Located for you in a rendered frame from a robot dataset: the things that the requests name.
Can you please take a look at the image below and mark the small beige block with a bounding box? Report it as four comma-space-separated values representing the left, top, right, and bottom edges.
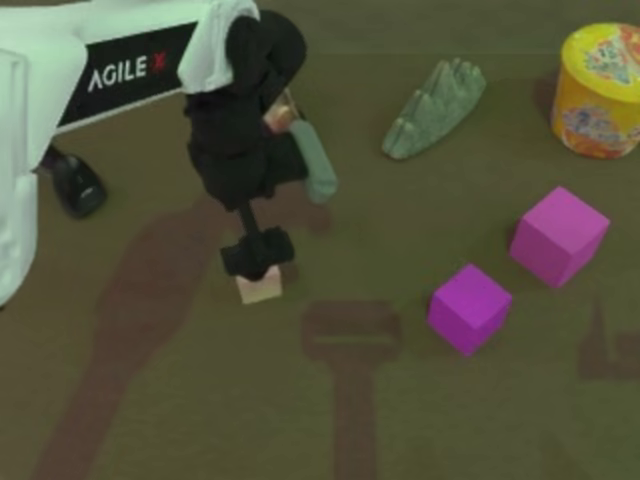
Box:
237, 264, 284, 306

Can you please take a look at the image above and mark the magenta cube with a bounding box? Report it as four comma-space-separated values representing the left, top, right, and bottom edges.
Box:
426, 262, 514, 358
508, 185, 612, 289

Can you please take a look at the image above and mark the black barcode scanner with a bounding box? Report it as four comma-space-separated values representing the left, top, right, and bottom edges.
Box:
49, 148, 108, 220

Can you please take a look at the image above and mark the green jagged stone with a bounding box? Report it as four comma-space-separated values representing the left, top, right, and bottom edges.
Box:
381, 57, 488, 162

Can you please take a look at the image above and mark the olive mat with brown silhouettes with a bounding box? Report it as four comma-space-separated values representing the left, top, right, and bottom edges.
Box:
0, 45, 640, 480

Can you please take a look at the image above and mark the yellow printed round tub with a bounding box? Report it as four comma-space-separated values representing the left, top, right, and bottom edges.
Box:
549, 21, 640, 162

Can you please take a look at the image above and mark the grey-green handled tool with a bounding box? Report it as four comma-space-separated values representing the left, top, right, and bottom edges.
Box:
265, 90, 340, 205

